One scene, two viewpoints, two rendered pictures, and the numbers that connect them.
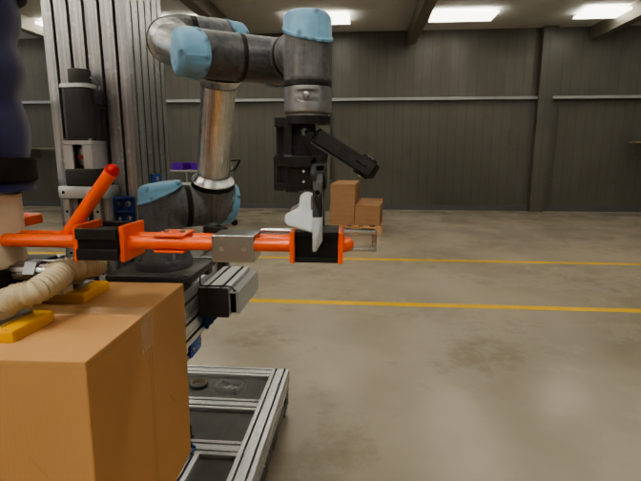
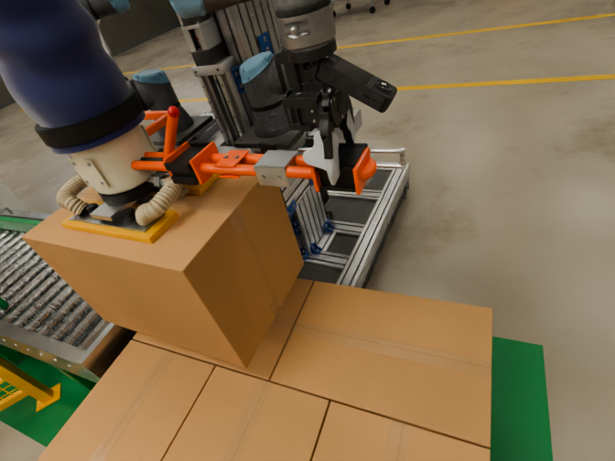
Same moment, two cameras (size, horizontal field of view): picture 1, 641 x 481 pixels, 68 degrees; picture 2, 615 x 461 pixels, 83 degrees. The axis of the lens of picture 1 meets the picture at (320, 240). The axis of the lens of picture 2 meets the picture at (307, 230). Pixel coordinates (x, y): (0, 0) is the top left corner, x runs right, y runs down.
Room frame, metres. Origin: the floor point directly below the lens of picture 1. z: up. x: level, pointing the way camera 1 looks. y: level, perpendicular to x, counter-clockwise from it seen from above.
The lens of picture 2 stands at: (0.27, -0.20, 1.52)
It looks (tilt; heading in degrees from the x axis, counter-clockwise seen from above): 40 degrees down; 32
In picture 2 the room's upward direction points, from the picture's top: 17 degrees counter-clockwise
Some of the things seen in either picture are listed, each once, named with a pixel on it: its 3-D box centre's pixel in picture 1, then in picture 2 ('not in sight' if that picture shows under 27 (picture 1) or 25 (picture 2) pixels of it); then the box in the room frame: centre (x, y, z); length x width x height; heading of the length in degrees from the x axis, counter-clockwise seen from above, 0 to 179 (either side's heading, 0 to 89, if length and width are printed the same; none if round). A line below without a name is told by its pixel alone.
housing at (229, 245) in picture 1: (237, 245); (278, 167); (0.78, 0.14, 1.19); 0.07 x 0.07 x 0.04; 87
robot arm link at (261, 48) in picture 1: (272, 60); not in sight; (0.85, 0.08, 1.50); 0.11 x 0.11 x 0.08; 28
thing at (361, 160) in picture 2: (317, 243); (341, 169); (0.76, 0.00, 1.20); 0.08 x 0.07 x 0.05; 87
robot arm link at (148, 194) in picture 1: (163, 205); (262, 79); (1.27, 0.42, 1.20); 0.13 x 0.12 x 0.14; 118
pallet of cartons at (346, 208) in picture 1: (358, 205); not in sight; (8.30, -0.67, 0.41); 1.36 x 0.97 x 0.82; 176
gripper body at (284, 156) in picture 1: (302, 155); (315, 87); (0.77, 0.03, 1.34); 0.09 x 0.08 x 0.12; 88
